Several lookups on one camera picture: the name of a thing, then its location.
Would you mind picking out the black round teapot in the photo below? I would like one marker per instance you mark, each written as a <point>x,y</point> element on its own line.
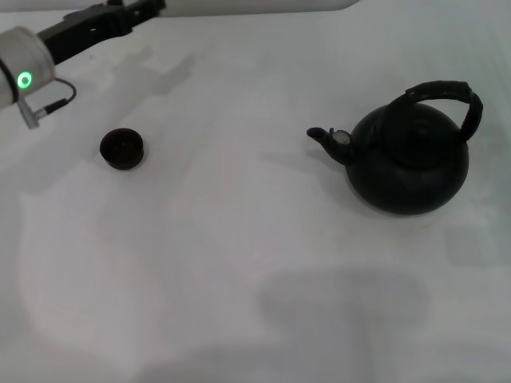
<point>407,179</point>

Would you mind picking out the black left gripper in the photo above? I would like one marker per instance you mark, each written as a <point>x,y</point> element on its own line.
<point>92,28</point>

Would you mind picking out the small dark teacup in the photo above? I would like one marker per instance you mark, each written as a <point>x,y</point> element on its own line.
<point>121,148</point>

